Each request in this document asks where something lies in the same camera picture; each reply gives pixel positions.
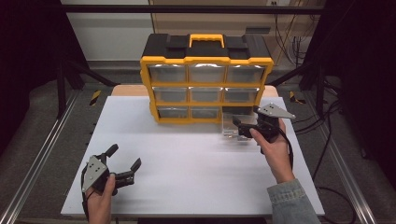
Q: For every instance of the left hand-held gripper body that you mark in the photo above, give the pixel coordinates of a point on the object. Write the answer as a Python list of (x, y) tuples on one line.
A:
[(93, 174)]

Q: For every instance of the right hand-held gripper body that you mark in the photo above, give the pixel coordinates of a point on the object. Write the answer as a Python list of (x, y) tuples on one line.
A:
[(274, 112)]

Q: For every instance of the clear plastic drawer bin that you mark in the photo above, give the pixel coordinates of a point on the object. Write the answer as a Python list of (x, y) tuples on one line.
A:
[(230, 124)]

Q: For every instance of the yellow black organizer cabinet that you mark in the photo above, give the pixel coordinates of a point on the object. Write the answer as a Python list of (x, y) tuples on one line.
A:
[(205, 59)]

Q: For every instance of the person's left hand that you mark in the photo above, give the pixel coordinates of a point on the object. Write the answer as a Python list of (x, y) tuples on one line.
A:
[(99, 207)]

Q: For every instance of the person's right hand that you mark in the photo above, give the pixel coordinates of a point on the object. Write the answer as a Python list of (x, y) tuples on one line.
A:
[(277, 155)]

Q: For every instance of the black metal stand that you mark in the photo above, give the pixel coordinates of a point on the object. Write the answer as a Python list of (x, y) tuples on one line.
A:
[(319, 87), (62, 87)]

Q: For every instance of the set of clear cabinet drawers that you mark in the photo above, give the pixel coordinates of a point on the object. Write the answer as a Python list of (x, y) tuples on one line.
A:
[(168, 74)]

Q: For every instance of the black crossbar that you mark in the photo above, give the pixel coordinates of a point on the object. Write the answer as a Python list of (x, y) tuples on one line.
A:
[(186, 9)]

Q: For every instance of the aluminium frame rail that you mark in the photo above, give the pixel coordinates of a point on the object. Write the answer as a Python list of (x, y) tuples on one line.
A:
[(37, 155), (342, 165)]

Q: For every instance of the dark wall vent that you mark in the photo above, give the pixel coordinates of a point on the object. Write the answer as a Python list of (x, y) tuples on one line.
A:
[(257, 30)]

